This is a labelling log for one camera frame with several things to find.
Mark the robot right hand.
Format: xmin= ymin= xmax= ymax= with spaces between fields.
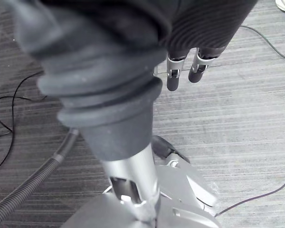
xmin=13 ymin=0 xmax=258 ymax=223

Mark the robot right dark foot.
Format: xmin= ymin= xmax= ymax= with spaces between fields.
xmin=152 ymin=135 xmax=191 ymax=165

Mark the robot right silver leg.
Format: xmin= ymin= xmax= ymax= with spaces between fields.
xmin=60 ymin=154 xmax=223 ymax=228

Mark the thin black cable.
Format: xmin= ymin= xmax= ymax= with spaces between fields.
xmin=0 ymin=70 xmax=48 ymax=174
xmin=214 ymin=162 xmax=285 ymax=217
xmin=239 ymin=25 xmax=285 ymax=63

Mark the black corrugated hose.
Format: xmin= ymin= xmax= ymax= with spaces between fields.
xmin=0 ymin=128 xmax=80 ymax=228

